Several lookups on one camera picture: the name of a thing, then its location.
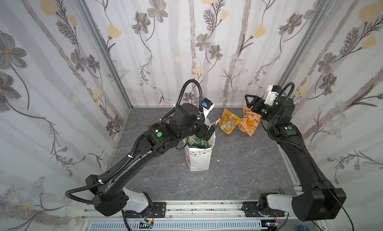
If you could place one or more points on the white paper bag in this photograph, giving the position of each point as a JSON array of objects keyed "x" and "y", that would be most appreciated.
[{"x": 199, "y": 159}]

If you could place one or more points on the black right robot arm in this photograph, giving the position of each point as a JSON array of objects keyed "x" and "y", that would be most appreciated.
[{"x": 319, "y": 199}]

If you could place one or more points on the orange snack packet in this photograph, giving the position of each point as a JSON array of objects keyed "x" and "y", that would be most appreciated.
[{"x": 249, "y": 122}]

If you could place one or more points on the green candy packet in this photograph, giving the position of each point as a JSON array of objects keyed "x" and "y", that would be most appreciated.
[{"x": 196, "y": 142}]

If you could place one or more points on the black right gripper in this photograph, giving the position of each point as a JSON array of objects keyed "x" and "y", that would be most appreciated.
[{"x": 254, "y": 102}]

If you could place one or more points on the yellow snack packet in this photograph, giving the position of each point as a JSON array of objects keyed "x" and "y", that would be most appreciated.
[{"x": 228, "y": 121}]

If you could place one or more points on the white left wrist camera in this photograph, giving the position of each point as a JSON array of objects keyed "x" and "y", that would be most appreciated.
[{"x": 207, "y": 106}]

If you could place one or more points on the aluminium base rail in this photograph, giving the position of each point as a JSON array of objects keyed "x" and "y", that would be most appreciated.
[{"x": 91, "y": 220}]

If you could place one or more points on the aluminium corner post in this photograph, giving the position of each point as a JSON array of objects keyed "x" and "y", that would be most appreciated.
[
  {"x": 313, "y": 27},
  {"x": 102, "y": 47}
]

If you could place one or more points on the aluminium corner post right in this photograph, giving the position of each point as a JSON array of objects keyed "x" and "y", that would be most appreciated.
[{"x": 313, "y": 27}]

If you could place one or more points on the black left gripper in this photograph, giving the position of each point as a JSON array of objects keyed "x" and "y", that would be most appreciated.
[{"x": 206, "y": 130}]

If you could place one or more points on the aluminium corner post left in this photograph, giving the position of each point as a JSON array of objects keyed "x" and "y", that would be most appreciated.
[{"x": 102, "y": 47}]

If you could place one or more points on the white slotted cable duct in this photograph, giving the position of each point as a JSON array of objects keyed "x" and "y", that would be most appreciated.
[{"x": 214, "y": 225}]

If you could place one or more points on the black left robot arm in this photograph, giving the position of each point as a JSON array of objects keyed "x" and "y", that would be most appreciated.
[{"x": 107, "y": 192}]

